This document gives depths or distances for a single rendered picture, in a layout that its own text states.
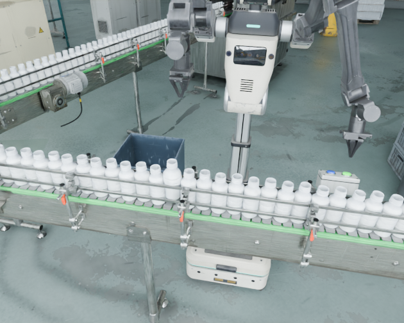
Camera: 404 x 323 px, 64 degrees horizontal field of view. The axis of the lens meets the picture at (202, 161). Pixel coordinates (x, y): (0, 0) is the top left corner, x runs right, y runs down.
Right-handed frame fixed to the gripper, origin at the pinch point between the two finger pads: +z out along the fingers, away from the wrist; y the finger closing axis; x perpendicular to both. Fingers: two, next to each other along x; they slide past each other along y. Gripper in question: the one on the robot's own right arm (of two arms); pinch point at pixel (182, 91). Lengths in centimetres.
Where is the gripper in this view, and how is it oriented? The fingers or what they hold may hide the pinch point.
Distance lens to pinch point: 118.4
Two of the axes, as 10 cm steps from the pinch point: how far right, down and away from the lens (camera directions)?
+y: -1.7, 5.5, -8.2
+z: -0.2, 8.3, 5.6
